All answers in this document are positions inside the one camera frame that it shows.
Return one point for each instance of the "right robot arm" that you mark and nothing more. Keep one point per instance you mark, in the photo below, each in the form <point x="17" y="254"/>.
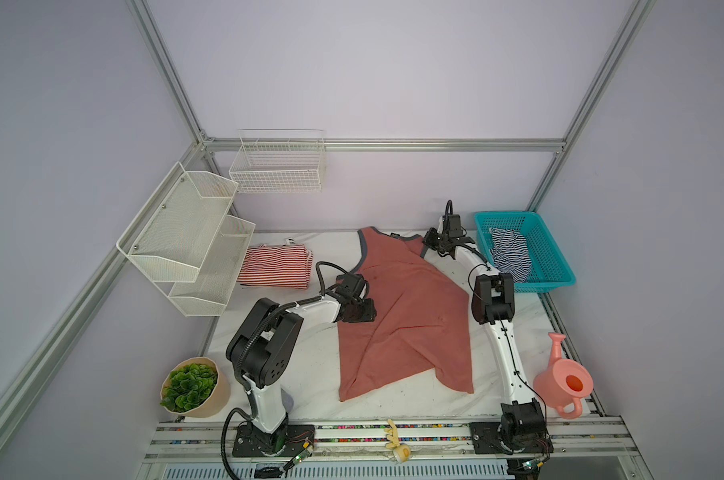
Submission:
<point x="523" y="423"/>

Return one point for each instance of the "red tank top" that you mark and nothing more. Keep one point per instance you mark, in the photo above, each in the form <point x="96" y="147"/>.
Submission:
<point x="421" y="321"/>

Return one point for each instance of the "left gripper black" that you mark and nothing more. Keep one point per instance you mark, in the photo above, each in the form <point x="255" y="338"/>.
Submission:
<point x="369" y="314"/>

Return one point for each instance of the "white mesh lower shelf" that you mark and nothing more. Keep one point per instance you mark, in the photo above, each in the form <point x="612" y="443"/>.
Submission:
<point x="210" y="294"/>

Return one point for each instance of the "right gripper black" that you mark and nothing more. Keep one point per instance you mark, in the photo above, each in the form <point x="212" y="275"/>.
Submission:
<point x="429" y="239"/>

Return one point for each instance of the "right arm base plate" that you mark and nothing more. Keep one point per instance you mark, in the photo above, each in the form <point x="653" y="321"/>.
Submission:
<point x="510" y="439"/>

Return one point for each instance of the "white wire wall basket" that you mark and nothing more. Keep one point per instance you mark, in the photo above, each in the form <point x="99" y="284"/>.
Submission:
<point x="271" y="161"/>

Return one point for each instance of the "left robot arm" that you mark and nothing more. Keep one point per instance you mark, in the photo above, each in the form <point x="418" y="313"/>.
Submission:
<point x="261" y="349"/>

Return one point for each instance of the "navy white striped top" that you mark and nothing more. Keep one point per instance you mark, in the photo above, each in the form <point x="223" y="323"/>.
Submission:
<point x="510" y="254"/>

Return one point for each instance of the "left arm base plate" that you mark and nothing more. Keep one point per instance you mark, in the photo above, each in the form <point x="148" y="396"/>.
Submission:
<point x="287" y="441"/>

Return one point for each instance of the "pink watering can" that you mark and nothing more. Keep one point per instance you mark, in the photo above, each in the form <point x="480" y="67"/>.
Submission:
<point x="565" y="383"/>

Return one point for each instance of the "red white striped folded top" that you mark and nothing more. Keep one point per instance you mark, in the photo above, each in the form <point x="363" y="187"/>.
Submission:
<point x="278" y="266"/>

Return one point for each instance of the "potted green plant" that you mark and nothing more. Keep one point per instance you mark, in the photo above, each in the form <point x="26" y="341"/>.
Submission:
<point x="195" y="388"/>

